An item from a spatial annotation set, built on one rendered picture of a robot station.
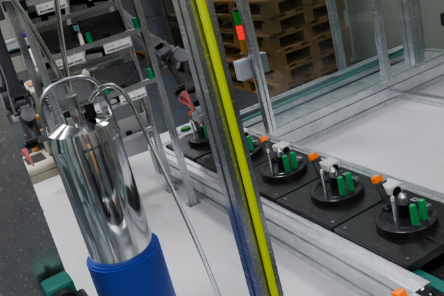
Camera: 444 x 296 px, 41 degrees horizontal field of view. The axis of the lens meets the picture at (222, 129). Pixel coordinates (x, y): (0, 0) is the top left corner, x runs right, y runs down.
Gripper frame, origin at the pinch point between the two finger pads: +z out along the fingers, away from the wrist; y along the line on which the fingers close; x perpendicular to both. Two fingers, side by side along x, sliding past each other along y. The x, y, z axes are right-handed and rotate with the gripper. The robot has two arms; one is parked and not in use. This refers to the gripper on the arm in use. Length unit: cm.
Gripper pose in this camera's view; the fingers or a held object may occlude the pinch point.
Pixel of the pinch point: (198, 106)
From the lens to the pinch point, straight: 219.9
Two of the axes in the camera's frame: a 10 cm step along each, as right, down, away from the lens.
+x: -2.5, 4.3, 8.7
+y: 8.5, -3.4, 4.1
